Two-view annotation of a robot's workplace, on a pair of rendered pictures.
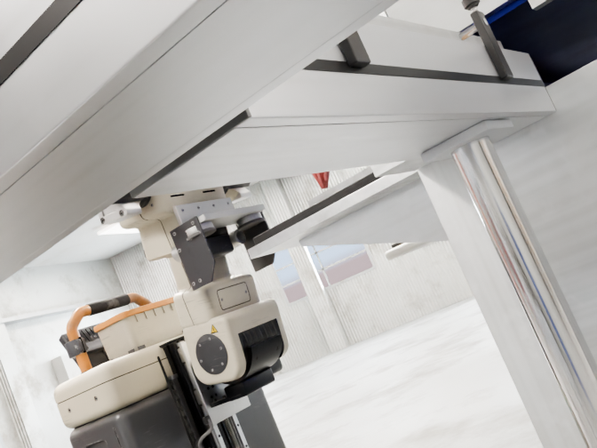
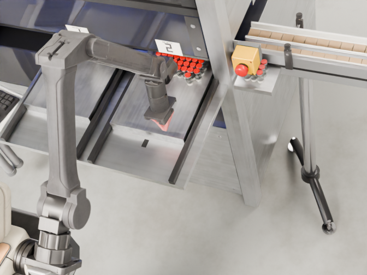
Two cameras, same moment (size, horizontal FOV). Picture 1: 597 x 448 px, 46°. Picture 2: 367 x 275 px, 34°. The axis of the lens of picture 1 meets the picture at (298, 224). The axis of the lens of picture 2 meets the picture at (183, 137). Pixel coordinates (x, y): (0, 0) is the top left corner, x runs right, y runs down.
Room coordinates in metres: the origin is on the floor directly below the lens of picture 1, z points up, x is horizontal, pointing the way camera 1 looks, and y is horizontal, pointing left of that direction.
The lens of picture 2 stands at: (1.28, 1.05, 2.43)
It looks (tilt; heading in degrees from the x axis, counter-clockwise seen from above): 54 degrees down; 272
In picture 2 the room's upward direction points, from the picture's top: 19 degrees counter-clockwise
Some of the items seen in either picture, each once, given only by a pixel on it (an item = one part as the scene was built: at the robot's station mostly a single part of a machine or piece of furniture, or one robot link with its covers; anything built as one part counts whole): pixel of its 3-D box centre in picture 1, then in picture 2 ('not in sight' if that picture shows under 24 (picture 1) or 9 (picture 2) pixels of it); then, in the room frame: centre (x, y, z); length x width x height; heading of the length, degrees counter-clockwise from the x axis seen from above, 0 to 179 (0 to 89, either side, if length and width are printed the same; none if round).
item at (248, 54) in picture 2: not in sight; (246, 58); (1.06, -0.20, 1.00); 0.08 x 0.07 x 0.07; 55
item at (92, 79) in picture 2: not in sight; (79, 75); (1.61, -0.44, 0.90); 0.34 x 0.26 x 0.04; 55
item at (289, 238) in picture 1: (428, 186); (115, 105); (1.51, -0.29, 0.87); 0.70 x 0.48 x 0.02; 145
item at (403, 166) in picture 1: (431, 148); (259, 74); (1.02, -0.22, 0.87); 0.14 x 0.13 x 0.02; 55
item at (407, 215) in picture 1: (383, 237); not in sight; (1.31, -0.13, 0.80); 0.34 x 0.03 x 0.13; 55
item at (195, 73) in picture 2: not in sight; (176, 71); (1.28, -0.32, 0.90); 0.18 x 0.02 x 0.05; 144
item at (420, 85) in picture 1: (382, 75); (349, 54); (0.74, -0.15, 0.92); 0.69 x 0.15 x 0.16; 145
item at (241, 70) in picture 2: not in sight; (242, 69); (1.09, -0.16, 0.99); 0.04 x 0.04 x 0.04; 55
